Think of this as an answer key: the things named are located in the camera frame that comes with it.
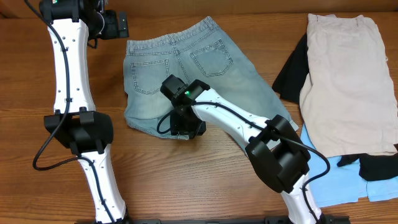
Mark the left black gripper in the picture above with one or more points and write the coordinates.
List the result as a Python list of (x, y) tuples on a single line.
[(122, 24)]

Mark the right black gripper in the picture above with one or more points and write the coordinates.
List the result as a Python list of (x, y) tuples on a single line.
[(188, 131)]

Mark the light blue denim shorts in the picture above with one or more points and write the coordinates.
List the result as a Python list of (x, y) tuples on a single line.
[(202, 52)]

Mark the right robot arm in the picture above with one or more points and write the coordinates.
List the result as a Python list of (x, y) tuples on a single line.
[(275, 151)]

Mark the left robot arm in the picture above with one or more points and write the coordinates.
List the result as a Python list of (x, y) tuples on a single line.
[(75, 122)]

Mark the beige shorts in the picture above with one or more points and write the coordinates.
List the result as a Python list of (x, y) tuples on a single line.
[(347, 101)]

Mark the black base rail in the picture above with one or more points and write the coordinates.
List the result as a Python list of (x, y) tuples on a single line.
[(329, 219)]

